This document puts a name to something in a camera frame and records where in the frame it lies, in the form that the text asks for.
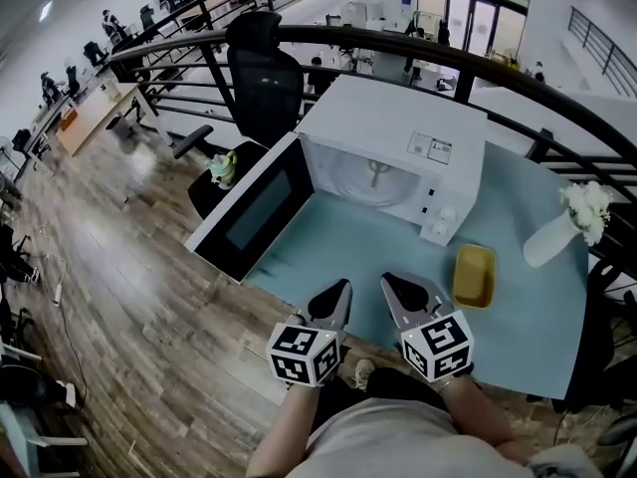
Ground green yellow sippy cup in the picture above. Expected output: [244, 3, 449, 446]
[205, 149, 240, 191]

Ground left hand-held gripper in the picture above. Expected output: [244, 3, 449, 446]
[266, 280, 354, 388]

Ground long wooden top desk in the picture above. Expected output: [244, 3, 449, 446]
[176, 0, 263, 32]

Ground light blue top table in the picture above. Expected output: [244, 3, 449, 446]
[246, 139, 591, 401]

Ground grey waste bin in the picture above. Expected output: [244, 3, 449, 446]
[105, 115, 132, 139]

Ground black metal railing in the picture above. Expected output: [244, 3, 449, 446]
[107, 0, 637, 278]

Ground person's black trousers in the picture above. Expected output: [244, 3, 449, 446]
[312, 365, 452, 425]

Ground white microwave oven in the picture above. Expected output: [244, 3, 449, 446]
[184, 74, 488, 284]

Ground person's light shoe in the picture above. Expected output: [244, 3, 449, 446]
[349, 358, 376, 391]

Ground clear plastic plate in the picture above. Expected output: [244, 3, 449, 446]
[327, 147, 423, 208]

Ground white flower bouquet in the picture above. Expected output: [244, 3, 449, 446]
[557, 180, 614, 247]

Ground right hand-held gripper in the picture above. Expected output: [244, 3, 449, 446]
[380, 272, 475, 383]

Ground yellow rectangular tray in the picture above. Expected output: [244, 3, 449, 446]
[451, 243, 498, 311]

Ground glass entrance door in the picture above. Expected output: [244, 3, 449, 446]
[416, 0, 530, 59]

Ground black mesh office chair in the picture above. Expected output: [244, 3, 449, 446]
[172, 10, 306, 221]
[551, 259, 637, 415]

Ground person's grey shirt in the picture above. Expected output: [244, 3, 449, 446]
[302, 396, 606, 478]

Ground person's right forearm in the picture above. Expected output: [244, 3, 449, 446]
[440, 373, 534, 467]

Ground black stair railing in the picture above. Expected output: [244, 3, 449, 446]
[566, 6, 637, 100]

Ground person's left forearm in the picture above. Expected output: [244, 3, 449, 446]
[245, 381, 320, 478]

